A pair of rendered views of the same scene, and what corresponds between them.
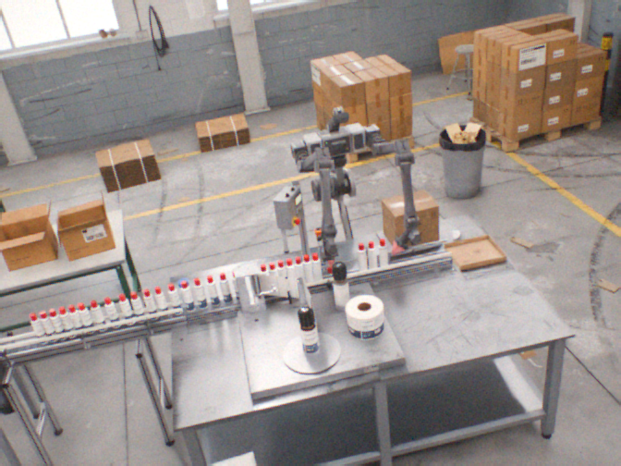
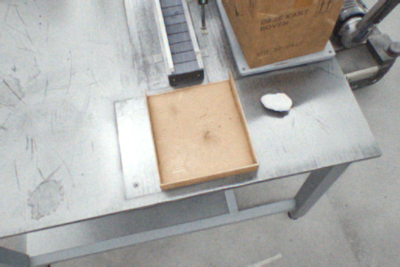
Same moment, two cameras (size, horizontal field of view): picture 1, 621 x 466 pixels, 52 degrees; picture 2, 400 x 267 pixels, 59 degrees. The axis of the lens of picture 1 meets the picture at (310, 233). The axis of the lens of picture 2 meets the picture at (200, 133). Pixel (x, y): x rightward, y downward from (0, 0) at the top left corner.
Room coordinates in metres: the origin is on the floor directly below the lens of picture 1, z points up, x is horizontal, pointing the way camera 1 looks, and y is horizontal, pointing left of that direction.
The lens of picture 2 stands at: (3.24, -1.46, 1.72)
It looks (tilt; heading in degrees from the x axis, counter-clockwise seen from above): 63 degrees down; 90
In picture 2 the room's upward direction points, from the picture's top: 5 degrees counter-clockwise
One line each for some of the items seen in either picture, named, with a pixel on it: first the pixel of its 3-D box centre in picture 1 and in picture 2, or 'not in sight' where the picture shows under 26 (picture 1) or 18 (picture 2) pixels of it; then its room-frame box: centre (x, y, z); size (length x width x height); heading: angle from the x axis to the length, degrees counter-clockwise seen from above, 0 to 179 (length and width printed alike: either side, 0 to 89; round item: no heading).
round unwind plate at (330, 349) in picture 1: (311, 352); not in sight; (2.49, 0.08, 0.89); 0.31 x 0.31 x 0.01
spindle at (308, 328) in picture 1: (308, 330); not in sight; (2.49, 0.08, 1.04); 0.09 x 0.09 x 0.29
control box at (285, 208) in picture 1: (289, 207); not in sight; (3.18, 0.10, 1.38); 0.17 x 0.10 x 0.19; 152
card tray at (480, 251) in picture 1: (474, 251); (198, 127); (3.23, -1.01, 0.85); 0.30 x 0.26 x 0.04; 97
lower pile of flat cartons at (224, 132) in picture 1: (222, 132); not in sight; (7.62, 0.94, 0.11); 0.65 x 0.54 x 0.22; 99
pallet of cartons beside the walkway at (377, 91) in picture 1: (360, 102); not in sight; (7.11, -0.80, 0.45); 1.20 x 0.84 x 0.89; 13
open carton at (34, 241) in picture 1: (27, 235); not in sight; (4.06, 2.05, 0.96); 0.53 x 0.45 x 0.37; 13
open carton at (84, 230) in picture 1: (83, 224); not in sight; (4.10, 1.64, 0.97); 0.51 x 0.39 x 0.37; 17
